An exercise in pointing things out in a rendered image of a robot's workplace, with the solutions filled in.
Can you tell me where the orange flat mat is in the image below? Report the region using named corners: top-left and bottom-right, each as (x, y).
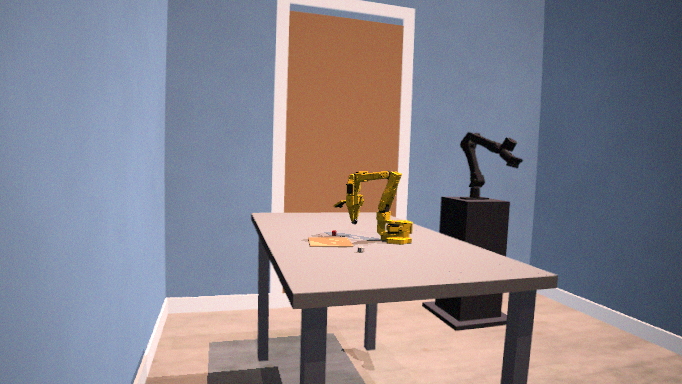
top-left (308, 237), bottom-right (354, 247)

